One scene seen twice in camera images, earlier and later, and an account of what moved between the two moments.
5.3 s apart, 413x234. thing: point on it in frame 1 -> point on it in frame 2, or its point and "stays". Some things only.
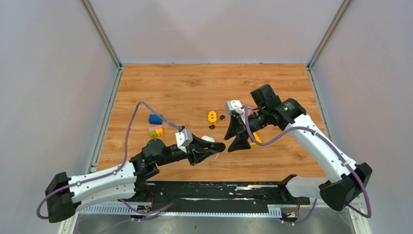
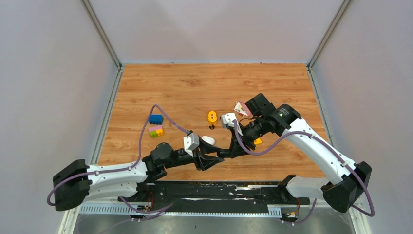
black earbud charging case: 217,146 -> 225,153
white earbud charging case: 208,138 stays
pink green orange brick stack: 156,131 stays
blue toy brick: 154,119 stays
